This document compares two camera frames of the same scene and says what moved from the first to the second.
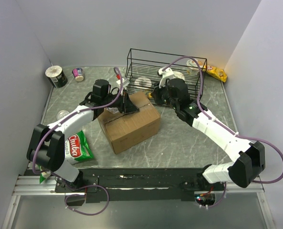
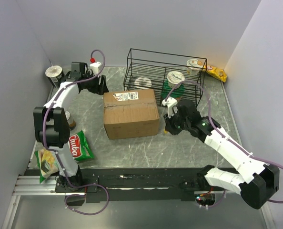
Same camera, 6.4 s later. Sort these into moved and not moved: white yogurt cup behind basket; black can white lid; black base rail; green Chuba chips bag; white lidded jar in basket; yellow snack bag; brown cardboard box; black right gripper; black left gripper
Moved: black left gripper; brown cardboard box; black right gripper
Not moved: black can white lid; white lidded jar in basket; black base rail; green Chuba chips bag; yellow snack bag; white yogurt cup behind basket
